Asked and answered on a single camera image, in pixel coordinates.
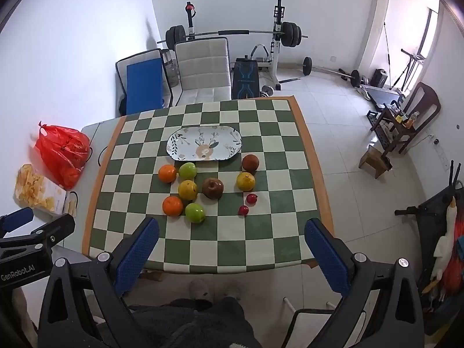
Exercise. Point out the dark red apple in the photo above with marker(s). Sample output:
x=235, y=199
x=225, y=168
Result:
x=212, y=188

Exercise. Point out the green apple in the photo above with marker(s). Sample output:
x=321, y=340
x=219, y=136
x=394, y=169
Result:
x=195, y=212
x=188, y=170

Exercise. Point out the blue cushioned chair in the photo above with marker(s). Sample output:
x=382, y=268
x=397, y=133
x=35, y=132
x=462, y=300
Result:
x=143, y=83

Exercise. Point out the black plastic crate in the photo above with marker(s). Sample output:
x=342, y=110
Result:
x=373, y=118

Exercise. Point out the green checkered tablecloth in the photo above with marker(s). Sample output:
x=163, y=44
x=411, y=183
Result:
x=253, y=232

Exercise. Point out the person's dark fleece clothing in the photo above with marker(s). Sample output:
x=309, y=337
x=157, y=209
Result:
x=203, y=326

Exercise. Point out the small red tomato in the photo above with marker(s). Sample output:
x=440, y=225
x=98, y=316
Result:
x=243, y=210
x=251, y=198

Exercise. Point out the barbell with black plates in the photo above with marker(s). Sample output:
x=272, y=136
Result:
x=232, y=32

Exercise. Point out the white duck plush toy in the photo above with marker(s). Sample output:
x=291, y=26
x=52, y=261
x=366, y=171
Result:
x=447, y=224

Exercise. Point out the beige upholstered chair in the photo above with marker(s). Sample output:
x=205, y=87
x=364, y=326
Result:
x=201, y=58

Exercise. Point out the yellow orange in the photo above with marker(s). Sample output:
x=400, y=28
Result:
x=245, y=181
x=187, y=189

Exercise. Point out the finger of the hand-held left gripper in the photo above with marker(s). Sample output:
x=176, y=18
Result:
x=54, y=230
x=16, y=219

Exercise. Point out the grey fuzzy slipper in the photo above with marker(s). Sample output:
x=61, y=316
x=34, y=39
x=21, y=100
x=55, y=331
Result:
x=199, y=288

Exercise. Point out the snack box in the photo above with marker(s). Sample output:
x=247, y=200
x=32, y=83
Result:
x=36, y=188

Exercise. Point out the white metal chair frame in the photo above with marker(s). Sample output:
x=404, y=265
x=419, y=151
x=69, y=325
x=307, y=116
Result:
x=290, y=306

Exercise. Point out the white weight rack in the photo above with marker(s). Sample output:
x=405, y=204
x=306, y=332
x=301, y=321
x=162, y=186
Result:
x=277, y=54

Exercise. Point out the grey treadmill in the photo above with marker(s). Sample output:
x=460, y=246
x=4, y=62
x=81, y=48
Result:
x=380, y=96

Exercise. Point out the black bench pad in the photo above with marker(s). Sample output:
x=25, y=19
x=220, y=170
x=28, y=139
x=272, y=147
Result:
x=244, y=79

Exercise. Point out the floral oval plate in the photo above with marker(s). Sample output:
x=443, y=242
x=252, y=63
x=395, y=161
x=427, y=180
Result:
x=217, y=137

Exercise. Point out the small dumbbell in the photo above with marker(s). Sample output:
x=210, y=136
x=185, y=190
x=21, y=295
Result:
x=266, y=91

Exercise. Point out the clear water jug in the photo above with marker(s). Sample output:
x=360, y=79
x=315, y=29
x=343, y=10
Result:
x=173, y=72

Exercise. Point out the small wooden stool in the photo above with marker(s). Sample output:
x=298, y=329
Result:
x=373, y=161

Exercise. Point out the small wooden side table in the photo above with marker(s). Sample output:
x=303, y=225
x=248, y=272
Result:
x=427, y=101

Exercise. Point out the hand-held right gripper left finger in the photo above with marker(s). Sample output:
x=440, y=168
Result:
x=139, y=250

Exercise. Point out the thin floor barbell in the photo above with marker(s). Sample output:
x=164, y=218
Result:
x=307, y=66

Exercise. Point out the red plastic bag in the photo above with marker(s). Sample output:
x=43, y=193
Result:
x=61, y=148

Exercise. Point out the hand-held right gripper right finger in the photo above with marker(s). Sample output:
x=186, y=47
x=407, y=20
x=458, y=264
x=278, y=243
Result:
x=324, y=253

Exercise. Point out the reddish brown orange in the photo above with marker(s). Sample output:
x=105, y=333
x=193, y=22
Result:
x=250, y=162

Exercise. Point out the orange bottle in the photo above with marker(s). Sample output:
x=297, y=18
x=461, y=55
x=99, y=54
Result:
x=413, y=119

